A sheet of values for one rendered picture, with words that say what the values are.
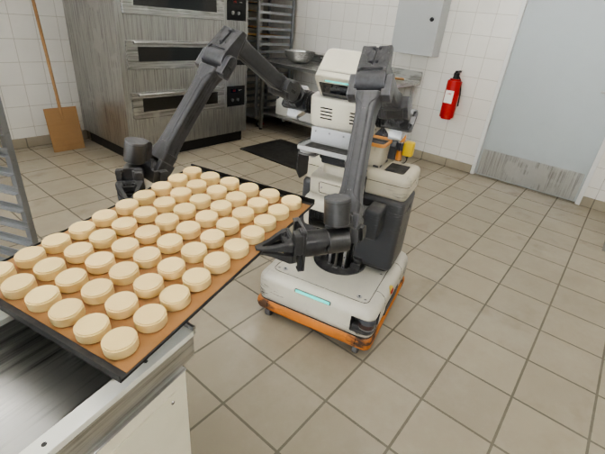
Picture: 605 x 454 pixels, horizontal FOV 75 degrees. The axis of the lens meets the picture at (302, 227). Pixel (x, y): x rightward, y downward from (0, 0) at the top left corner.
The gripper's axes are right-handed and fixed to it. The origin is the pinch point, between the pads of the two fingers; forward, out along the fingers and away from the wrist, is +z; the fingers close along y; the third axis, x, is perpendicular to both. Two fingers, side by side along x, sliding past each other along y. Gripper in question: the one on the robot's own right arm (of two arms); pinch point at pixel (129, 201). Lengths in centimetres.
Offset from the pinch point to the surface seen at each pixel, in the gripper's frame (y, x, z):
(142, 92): -42, -12, -310
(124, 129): -74, -33, -305
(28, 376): -12.1, -15.6, 38.7
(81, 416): -6, -4, 53
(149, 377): -8.9, 4.2, 46.7
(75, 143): -100, -87, -347
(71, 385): -12.3, -8.6, 42.2
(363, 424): -101, 72, 13
